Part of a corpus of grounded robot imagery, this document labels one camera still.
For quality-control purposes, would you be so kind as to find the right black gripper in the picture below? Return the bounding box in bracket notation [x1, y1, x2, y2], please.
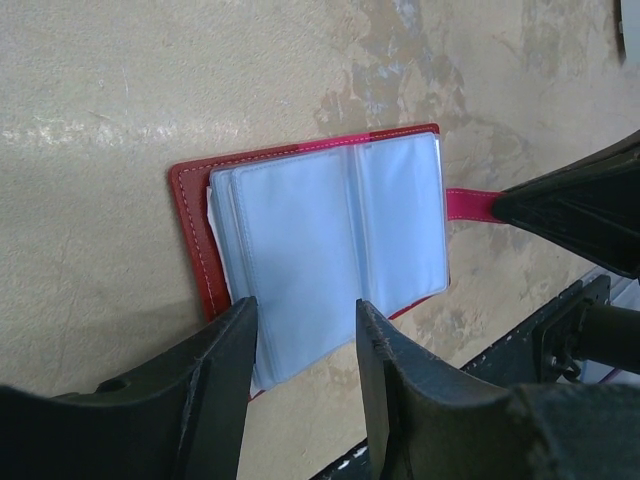
[492, 132, 639, 383]

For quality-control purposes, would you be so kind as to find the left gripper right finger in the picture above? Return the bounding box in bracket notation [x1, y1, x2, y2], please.
[356, 300, 639, 479]

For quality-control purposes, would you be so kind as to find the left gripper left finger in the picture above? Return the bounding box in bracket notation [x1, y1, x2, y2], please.
[1, 297, 258, 479]

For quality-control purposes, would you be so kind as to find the red leather card holder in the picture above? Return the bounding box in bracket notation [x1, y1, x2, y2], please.
[168, 124, 497, 396]

